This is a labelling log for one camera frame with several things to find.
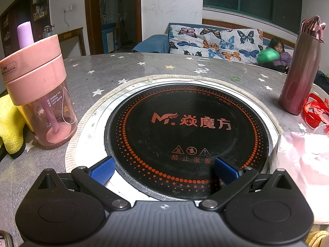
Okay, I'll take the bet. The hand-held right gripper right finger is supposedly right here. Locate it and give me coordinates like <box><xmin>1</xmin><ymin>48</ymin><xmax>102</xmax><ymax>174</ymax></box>
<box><xmin>200</xmin><ymin>157</ymin><xmax>293</xmax><ymax>210</ymax></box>

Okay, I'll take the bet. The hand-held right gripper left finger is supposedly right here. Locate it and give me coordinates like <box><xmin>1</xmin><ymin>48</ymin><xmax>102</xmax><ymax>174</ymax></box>
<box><xmin>36</xmin><ymin>156</ymin><xmax>131</xmax><ymax>210</ymax></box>

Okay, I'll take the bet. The yellow microfibre cloth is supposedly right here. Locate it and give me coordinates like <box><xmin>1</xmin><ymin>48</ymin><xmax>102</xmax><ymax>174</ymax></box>
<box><xmin>0</xmin><ymin>94</ymin><xmax>34</xmax><ymax>160</ymax></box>

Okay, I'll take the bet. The pink tumbler cup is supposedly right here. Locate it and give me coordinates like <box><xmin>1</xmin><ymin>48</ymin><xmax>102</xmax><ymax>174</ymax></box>
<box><xmin>0</xmin><ymin>34</ymin><xmax>78</xmax><ymax>148</ymax></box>

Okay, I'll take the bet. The purple silicone straw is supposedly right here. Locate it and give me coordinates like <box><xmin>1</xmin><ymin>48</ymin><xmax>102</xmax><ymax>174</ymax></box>
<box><xmin>17</xmin><ymin>22</ymin><xmax>63</xmax><ymax>134</ymax></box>

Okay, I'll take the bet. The induction cooker plate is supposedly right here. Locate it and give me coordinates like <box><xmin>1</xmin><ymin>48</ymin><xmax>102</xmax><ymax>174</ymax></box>
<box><xmin>65</xmin><ymin>75</ymin><xmax>283</xmax><ymax>202</ymax></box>

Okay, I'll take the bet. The pink plastic bag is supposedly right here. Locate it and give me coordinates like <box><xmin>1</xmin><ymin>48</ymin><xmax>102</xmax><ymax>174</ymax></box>
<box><xmin>269</xmin><ymin>131</ymin><xmax>329</xmax><ymax>224</ymax></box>

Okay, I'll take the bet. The black round induction cooktop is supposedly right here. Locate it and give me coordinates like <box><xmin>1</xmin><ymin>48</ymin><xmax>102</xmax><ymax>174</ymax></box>
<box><xmin>104</xmin><ymin>84</ymin><xmax>272</xmax><ymax>202</ymax></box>

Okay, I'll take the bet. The red ribbon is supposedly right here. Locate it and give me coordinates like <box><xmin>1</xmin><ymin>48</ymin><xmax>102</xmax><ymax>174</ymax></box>
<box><xmin>303</xmin><ymin>93</ymin><xmax>329</xmax><ymax>132</ymax></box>

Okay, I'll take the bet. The dark yellow object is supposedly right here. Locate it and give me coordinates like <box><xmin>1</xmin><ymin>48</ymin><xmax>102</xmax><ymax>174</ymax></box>
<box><xmin>306</xmin><ymin>230</ymin><xmax>329</xmax><ymax>247</ymax></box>

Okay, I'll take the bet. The grey star tablecloth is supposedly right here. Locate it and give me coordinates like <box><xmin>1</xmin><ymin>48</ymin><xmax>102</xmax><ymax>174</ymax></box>
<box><xmin>0</xmin><ymin>53</ymin><xmax>329</xmax><ymax>247</ymax></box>

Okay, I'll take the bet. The smartphone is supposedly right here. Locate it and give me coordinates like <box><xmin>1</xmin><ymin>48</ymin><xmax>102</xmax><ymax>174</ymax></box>
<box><xmin>0</xmin><ymin>230</ymin><xmax>13</xmax><ymax>247</ymax></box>

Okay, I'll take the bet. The green balloon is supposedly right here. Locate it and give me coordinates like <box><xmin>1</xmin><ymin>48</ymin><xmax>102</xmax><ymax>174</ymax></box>
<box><xmin>257</xmin><ymin>49</ymin><xmax>280</xmax><ymax>66</ymax></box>

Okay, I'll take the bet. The maroon thermos bottle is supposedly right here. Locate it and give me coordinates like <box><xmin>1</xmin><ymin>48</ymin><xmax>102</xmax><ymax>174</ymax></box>
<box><xmin>278</xmin><ymin>15</ymin><xmax>326</xmax><ymax>115</ymax></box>

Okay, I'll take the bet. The black garment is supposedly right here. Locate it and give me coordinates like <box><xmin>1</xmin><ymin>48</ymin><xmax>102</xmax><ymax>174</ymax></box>
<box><xmin>312</xmin><ymin>69</ymin><xmax>329</xmax><ymax>96</ymax></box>

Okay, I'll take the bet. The butterfly print blanket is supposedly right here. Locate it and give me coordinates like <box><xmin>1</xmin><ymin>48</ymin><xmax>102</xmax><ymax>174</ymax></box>
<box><xmin>168</xmin><ymin>24</ymin><xmax>266</xmax><ymax>62</ymax></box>

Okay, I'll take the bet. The blue cabinet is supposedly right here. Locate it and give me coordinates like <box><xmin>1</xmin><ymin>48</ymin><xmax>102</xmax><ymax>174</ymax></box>
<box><xmin>101</xmin><ymin>23</ymin><xmax>116</xmax><ymax>54</ymax></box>

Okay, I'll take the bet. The blue sofa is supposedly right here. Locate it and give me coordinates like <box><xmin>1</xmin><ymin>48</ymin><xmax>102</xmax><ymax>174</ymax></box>
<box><xmin>132</xmin><ymin>23</ymin><xmax>295</xmax><ymax>65</ymax></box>

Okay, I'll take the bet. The wooden side table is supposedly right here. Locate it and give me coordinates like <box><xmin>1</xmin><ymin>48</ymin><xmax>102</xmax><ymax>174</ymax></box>
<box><xmin>57</xmin><ymin>27</ymin><xmax>86</xmax><ymax>56</ymax></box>

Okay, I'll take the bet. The glass jar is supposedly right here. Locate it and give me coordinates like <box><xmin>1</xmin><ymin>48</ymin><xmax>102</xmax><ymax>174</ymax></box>
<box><xmin>42</xmin><ymin>24</ymin><xmax>55</xmax><ymax>38</ymax></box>

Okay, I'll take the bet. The dark wooden shelf unit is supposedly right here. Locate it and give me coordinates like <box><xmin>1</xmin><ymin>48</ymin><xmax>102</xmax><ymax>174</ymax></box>
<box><xmin>0</xmin><ymin>0</ymin><xmax>50</xmax><ymax>57</ymax></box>

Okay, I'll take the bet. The brown wooden door frame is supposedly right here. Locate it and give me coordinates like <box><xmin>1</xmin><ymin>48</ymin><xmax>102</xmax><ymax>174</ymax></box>
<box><xmin>85</xmin><ymin>0</ymin><xmax>142</xmax><ymax>56</ymax></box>

